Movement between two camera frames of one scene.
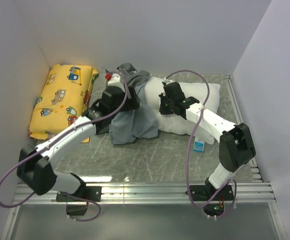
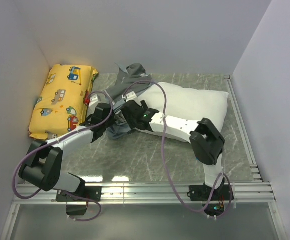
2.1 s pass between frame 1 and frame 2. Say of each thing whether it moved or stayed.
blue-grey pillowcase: moved
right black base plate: stayed
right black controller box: stayed
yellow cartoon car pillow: stayed
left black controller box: stayed
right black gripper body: moved
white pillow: moved
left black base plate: stayed
